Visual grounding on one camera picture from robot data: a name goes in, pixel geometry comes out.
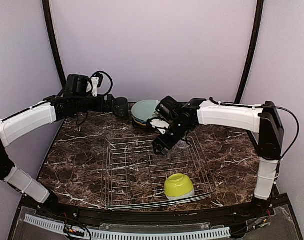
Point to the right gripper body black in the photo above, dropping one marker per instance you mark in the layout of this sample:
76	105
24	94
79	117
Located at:
161	145

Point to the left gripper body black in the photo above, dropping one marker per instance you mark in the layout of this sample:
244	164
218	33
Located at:
109	103

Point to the grey mug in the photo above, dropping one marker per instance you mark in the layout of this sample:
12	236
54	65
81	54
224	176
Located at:
120	108

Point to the clear glass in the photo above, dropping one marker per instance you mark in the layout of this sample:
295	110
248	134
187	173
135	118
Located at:
182	144

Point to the blue dotted plate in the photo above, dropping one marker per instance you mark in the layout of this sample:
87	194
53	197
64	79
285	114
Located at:
141	122

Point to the light green flower plate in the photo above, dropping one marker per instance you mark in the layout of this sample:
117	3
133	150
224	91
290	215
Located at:
145	109

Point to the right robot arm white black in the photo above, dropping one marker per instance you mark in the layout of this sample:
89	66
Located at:
263	120

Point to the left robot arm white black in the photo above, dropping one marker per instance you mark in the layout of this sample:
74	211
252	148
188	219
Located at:
79	96

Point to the lime green bowl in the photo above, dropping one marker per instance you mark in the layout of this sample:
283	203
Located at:
178	186

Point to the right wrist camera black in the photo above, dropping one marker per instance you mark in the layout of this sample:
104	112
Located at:
158	124

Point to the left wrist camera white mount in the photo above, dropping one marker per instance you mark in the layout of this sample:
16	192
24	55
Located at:
96	81

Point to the wire dish rack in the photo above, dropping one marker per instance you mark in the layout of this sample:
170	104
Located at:
133	177

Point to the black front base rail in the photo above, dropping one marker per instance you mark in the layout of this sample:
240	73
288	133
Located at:
240	218

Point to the left black frame post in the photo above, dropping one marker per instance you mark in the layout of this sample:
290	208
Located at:
52	41

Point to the black frame post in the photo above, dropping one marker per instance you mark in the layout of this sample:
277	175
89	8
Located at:
52	41
251	51

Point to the white slotted cable duct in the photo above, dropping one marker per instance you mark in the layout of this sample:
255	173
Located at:
118	232

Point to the right black frame post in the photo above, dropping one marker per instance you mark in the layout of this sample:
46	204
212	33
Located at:
251	51

